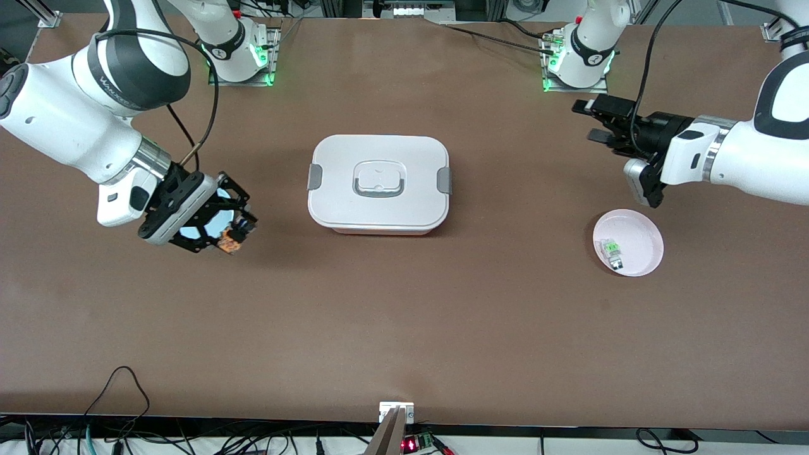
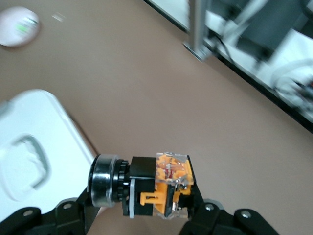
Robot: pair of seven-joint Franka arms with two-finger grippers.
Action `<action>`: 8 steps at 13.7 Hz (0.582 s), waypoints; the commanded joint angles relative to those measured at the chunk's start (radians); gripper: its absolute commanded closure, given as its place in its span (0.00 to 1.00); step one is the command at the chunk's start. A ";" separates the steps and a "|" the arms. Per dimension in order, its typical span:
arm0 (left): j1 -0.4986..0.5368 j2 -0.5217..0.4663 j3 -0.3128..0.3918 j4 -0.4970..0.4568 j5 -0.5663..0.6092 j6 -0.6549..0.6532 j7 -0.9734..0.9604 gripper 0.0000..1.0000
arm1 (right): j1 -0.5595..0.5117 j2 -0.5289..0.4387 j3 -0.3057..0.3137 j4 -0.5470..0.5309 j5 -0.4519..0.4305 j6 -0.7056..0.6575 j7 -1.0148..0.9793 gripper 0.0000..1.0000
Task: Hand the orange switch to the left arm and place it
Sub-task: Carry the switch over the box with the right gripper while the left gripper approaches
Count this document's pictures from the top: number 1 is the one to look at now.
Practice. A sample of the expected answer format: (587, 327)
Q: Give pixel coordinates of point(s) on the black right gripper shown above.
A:
(179, 189)

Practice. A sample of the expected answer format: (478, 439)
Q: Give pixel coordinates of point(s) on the pink round plate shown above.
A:
(641, 240)

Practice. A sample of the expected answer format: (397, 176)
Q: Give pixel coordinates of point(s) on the orange push-button switch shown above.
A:
(232, 241)

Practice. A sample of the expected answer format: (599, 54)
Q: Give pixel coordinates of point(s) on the metal corner bracket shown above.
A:
(50, 19)
(774, 31)

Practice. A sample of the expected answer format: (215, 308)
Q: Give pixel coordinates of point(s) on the white post bracket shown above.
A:
(387, 409)

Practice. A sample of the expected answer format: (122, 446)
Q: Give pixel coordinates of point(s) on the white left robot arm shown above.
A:
(758, 151)

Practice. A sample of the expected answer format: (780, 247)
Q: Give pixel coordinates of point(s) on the light blue round plate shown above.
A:
(222, 212)

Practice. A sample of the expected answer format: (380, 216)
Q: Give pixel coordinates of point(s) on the circuit board red light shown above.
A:
(417, 443)

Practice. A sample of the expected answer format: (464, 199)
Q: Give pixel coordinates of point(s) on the aluminium profile post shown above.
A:
(387, 436)

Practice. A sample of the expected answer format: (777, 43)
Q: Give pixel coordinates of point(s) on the green push-button switch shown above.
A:
(612, 253)

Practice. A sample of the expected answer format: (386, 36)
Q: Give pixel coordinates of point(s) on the aluminium frame rail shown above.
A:
(411, 9)

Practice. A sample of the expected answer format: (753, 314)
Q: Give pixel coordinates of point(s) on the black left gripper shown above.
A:
(657, 129)

